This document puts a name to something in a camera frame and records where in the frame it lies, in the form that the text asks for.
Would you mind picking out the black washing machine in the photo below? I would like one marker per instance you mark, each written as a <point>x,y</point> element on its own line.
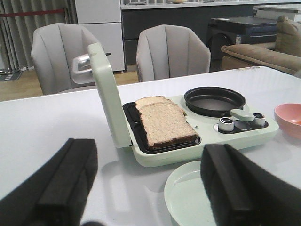
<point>237,30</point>

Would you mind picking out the silver knob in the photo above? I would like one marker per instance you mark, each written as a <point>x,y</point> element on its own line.
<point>259,119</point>
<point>225,124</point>

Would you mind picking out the white refrigerator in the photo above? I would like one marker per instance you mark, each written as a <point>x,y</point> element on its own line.
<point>103,19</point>

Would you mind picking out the beige chair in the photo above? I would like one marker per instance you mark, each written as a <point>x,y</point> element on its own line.
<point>53,49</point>
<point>169,51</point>

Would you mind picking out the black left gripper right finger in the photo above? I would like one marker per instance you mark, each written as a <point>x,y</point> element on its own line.
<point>241,193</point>

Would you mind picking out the left silver knob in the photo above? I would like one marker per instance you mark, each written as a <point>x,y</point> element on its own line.
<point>225,124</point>

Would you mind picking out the left beige chair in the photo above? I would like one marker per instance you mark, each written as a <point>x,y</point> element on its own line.
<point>53,49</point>

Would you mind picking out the black round frying pan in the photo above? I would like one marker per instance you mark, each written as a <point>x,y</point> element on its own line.
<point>217,102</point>

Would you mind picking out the green breakfast maker lid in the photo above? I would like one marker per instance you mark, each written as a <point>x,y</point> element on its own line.
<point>95,66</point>

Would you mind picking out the right silver knob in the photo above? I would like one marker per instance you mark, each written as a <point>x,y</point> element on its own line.
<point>259,119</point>

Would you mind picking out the beige sofa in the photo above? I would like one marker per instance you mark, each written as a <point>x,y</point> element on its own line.
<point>283,55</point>

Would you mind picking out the pink bowl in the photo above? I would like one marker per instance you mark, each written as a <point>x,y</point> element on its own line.
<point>288,117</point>

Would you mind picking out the right beige chair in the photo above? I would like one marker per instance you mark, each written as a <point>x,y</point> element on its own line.
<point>169,51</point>

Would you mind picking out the red barrier belt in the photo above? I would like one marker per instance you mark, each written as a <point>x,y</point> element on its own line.
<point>35,13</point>

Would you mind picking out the bread slice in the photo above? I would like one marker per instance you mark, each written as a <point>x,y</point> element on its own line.
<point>165,124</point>
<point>150,100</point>

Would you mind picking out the green breakfast maker base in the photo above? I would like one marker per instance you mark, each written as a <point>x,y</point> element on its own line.
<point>245,135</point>

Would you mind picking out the green round plate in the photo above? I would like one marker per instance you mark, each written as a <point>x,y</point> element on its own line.
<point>185,197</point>

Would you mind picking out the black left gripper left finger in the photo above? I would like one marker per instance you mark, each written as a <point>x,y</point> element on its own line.
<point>56,194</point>

